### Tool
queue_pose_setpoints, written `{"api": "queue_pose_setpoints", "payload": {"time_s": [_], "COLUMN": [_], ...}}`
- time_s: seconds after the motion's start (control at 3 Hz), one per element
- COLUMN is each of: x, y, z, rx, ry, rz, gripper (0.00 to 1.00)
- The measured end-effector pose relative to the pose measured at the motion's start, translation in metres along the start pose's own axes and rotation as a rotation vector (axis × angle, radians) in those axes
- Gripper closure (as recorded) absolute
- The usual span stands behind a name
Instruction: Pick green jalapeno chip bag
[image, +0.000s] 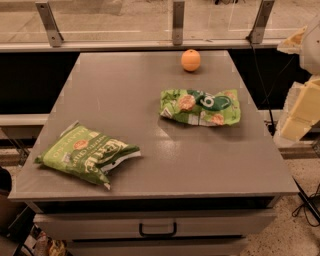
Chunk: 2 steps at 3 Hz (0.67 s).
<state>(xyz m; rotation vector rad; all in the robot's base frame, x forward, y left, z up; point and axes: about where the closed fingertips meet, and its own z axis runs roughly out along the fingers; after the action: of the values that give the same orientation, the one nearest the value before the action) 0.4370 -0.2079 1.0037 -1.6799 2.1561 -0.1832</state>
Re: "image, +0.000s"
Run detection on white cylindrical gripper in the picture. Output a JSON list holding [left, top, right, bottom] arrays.
[[277, 15, 320, 142]]

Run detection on green jalapeno kettle chip bag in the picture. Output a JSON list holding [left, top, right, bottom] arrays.
[[34, 122, 141, 190]]

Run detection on crumpled green snack bag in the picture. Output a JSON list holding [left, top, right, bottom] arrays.
[[159, 89, 241, 127]]

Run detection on orange fruit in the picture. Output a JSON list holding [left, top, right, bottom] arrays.
[[181, 49, 201, 72]]

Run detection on grey drawer cabinet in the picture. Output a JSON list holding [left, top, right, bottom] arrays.
[[10, 51, 297, 256]]

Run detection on colourful packages under cabinet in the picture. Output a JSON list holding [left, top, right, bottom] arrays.
[[23, 226, 70, 256]]

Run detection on dark object at left edge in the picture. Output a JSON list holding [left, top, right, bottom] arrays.
[[0, 166, 12, 196]]

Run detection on black hanging cable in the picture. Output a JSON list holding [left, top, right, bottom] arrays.
[[249, 41, 298, 136]]

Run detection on right metal rail bracket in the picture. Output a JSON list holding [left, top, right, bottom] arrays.
[[247, 0, 275, 44]]

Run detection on metal rail bracket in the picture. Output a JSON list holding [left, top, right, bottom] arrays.
[[172, 0, 185, 46], [35, 0, 64, 47], [247, 0, 275, 44]]

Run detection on black cable on floor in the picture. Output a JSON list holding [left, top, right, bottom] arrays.
[[291, 181, 320, 228]]

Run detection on middle metal rail bracket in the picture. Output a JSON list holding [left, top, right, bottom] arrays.
[[172, 0, 185, 46]]

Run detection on black drawer handle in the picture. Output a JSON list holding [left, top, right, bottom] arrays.
[[138, 222, 177, 238]]

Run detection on left metal rail bracket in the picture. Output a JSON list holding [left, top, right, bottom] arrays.
[[35, 0, 64, 47]]

